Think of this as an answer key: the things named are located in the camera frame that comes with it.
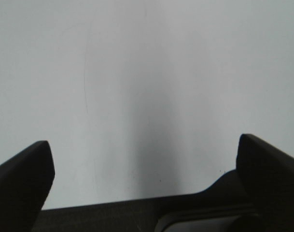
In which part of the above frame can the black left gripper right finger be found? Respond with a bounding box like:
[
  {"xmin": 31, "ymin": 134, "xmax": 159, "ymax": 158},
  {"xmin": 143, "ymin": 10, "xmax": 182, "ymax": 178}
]
[{"xmin": 236, "ymin": 134, "xmax": 294, "ymax": 232}]

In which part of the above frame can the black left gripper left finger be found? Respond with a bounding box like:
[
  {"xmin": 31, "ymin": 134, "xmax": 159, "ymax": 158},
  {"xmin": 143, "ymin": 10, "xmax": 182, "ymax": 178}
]
[{"xmin": 0, "ymin": 141, "xmax": 55, "ymax": 232}]

